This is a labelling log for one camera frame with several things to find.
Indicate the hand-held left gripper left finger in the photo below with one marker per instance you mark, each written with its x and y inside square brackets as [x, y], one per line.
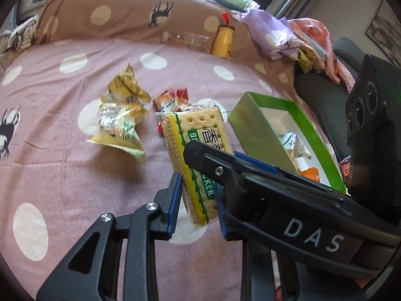
[174, 207]

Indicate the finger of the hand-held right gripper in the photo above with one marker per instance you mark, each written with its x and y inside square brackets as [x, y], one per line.
[260, 164]
[206, 158]

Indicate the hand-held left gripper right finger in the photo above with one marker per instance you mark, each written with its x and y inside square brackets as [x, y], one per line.
[223, 222]

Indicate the clear soda cracker packet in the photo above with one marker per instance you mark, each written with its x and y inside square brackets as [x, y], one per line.
[194, 131]

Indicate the white blue snack packet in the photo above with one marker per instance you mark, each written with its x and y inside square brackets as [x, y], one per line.
[293, 145]

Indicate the green cardboard box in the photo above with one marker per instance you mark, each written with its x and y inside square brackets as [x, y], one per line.
[250, 122]

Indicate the orange snack packet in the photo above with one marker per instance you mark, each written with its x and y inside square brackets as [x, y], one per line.
[310, 174]

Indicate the red snack packet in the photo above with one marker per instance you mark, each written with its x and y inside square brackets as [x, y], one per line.
[172, 98]

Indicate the yellow green corn chip packet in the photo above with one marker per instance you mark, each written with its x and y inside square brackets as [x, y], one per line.
[125, 131]

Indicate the yellow snack packet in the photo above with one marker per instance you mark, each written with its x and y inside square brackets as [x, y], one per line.
[125, 84]

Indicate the grey chair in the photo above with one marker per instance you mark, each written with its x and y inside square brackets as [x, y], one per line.
[325, 100]

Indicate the yellow bottle with red cap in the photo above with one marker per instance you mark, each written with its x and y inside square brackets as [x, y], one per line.
[222, 40]

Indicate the clear plastic bottle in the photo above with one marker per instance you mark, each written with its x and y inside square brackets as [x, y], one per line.
[188, 39]

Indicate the purple polka dot cloth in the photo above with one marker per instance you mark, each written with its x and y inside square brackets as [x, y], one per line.
[269, 34]

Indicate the pink orange cloth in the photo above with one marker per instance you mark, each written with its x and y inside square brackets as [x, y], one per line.
[316, 34]

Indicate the striped white clothing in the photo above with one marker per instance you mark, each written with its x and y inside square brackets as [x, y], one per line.
[18, 34]

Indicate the framed wall picture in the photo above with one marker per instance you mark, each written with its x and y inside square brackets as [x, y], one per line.
[387, 34]

